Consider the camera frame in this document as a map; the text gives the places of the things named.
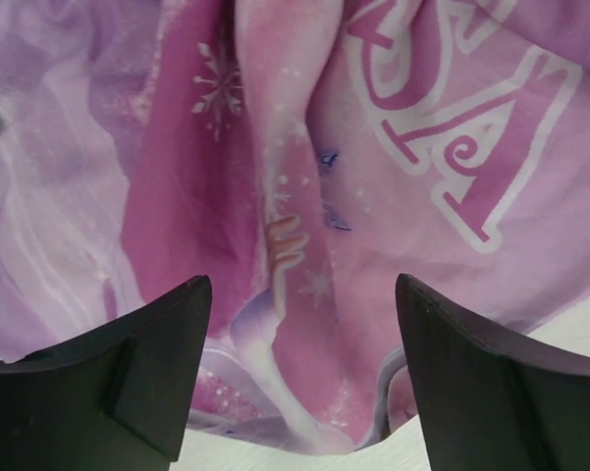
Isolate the purple Elsa cloth placemat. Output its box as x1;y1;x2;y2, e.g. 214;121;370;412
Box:
0;1;590;454

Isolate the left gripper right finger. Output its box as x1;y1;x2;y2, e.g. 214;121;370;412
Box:
396;274;590;471

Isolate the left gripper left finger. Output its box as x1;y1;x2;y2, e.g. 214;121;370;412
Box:
0;276;212;471

